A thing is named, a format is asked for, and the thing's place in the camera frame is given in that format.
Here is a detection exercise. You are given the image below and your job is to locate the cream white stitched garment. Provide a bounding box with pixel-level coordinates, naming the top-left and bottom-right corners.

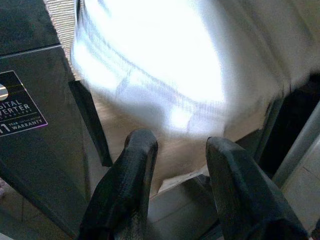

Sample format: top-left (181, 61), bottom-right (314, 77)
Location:
top-left (69, 0), bottom-right (320, 141)

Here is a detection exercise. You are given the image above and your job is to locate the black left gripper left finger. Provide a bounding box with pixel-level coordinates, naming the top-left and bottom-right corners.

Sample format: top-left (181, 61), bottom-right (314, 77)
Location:
top-left (79, 128), bottom-right (159, 240)

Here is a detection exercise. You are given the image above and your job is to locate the black warranty sticker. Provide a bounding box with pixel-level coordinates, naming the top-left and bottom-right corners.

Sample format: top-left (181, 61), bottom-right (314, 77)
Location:
top-left (0, 69), bottom-right (49, 137)

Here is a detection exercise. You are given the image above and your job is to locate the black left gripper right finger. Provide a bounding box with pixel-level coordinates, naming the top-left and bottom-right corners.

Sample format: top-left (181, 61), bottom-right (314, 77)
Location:
top-left (205, 136), bottom-right (310, 240)

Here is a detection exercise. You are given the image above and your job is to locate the black top-load washing machine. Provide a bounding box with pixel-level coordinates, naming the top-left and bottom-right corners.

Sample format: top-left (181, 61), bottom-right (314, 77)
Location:
top-left (0, 0), bottom-right (114, 240)

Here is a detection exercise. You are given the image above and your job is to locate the grey metal door frame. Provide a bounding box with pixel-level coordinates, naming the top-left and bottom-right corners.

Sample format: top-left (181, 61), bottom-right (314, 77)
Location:
top-left (259, 97), bottom-right (320, 187)

